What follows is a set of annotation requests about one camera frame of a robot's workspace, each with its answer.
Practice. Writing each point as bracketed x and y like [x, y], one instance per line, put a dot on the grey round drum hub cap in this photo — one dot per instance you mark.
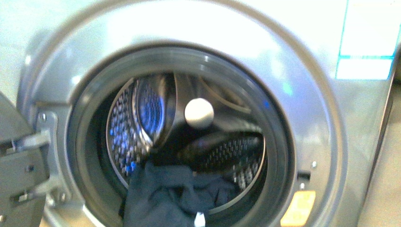
[199, 113]

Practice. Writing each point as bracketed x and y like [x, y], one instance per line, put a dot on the washing machine door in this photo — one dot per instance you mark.
[21, 170]

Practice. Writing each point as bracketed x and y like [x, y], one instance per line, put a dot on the teal white energy label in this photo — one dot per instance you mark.
[370, 37]

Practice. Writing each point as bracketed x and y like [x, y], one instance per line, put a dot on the grey metal door hinge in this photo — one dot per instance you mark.
[49, 140]

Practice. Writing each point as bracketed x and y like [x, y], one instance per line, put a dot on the yellow warning sticker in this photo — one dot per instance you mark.
[299, 209]

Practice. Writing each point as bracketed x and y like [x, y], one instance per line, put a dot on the black rubber door gasket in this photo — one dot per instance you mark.
[86, 132]

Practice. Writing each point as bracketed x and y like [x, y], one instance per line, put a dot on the dark navy blue garment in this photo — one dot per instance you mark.
[173, 196]

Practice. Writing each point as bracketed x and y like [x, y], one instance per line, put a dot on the steel perforated drum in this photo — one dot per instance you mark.
[146, 123]

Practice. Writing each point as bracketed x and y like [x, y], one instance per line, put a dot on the silver front-load washing machine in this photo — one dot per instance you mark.
[51, 49]

